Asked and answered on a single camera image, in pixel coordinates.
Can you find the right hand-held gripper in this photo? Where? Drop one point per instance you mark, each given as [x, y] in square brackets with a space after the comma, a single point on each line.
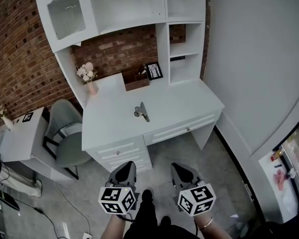
[189, 183]

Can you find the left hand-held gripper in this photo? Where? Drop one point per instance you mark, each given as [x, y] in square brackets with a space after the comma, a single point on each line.
[119, 183]

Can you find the silver metal clip object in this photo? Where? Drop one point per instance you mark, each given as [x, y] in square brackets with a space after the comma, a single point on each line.
[142, 111]

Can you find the person's left forearm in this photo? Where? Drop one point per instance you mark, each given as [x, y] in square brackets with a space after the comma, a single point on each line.
[115, 226]

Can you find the person's right forearm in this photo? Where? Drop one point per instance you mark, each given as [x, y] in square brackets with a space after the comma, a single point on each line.
[213, 230]

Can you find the person's black shoe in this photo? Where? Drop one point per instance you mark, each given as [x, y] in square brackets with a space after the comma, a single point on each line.
[147, 195]
[166, 221]

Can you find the person's black trousers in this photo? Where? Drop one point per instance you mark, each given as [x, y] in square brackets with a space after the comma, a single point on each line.
[149, 223]

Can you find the white power strip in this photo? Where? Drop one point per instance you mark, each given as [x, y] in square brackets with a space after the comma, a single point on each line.
[86, 236]

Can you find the grey upholstered chair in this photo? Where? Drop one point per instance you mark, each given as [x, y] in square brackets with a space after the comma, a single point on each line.
[69, 146]

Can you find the white desk with hutch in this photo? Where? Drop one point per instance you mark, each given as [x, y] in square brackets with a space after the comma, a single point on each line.
[119, 118]

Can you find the small red item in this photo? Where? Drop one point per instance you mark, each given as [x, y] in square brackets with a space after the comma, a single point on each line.
[273, 158]

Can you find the pink cloth item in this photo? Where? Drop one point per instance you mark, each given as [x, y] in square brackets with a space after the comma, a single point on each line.
[279, 179]

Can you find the white counter unit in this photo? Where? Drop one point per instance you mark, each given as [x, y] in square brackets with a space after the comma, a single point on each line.
[281, 203]

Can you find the white fabric bag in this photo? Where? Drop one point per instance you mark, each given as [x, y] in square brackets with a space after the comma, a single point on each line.
[20, 183]

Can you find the brown wooden organizer box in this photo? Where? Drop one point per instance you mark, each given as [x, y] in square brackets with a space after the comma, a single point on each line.
[137, 83]

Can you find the white side cabinet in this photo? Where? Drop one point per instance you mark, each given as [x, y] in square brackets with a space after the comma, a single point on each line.
[22, 141]

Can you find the black flat device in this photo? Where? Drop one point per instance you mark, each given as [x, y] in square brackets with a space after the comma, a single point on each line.
[8, 201]

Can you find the black and white tag card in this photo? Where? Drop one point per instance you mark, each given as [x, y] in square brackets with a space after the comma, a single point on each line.
[28, 116]

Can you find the pink vase with flowers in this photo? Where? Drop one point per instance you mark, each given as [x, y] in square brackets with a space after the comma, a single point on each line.
[87, 73]

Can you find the white vase with flowers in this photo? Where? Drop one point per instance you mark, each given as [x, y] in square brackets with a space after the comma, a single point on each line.
[7, 123]

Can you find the black picture frame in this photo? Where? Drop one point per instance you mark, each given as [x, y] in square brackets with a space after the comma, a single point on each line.
[154, 71]

